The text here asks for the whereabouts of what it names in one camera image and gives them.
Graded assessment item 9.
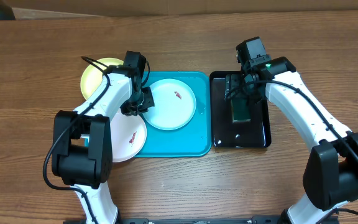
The green sponge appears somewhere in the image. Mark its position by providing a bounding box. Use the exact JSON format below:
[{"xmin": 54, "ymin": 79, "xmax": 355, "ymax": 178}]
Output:
[{"xmin": 231, "ymin": 98, "xmax": 250, "ymax": 123}]

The light blue plate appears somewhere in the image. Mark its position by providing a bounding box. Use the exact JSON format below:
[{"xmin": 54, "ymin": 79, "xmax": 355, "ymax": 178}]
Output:
[{"xmin": 143, "ymin": 79, "xmax": 196, "ymax": 131}]

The pink plate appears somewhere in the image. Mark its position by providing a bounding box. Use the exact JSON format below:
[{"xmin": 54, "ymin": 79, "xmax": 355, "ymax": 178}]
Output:
[{"xmin": 110, "ymin": 112, "xmax": 147, "ymax": 163}]

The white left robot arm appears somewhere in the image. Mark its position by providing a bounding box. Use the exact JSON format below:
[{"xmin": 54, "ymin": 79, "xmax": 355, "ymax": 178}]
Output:
[{"xmin": 43, "ymin": 65, "xmax": 154, "ymax": 223}]

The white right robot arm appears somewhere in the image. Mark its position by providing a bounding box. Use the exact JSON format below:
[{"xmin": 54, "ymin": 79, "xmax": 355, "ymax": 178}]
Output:
[{"xmin": 225, "ymin": 54, "xmax": 358, "ymax": 223}]

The black rectangular tray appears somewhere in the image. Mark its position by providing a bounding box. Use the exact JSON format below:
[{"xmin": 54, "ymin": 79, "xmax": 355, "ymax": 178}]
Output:
[{"xmin": 209, "ymin": 71, "xmax": 272, "ymax": 148}]

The teal plastic tray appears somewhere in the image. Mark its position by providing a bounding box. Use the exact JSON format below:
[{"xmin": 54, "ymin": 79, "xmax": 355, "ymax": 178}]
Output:
[{"xmin": 84, "ymin": 70, "xmax": 213, "ymax": 158}]

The yellow plate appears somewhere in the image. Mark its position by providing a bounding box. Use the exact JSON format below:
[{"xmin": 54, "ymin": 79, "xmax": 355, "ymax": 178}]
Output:
[{"xmin": 80, "ymin": 57, "xmax": 124, "ymax": 100}]

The cardboard board at back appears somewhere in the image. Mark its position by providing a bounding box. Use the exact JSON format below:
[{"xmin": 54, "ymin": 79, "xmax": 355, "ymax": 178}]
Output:
[{"xmin": 0, "ymin": 0, "xmax": 358, "ymax": 16}]

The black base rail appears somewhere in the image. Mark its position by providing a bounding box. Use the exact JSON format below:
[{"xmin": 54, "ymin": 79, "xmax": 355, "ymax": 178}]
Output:
[{"xmin": 116, "ymin": 215, "xmax": 289, "ymax": 224}]

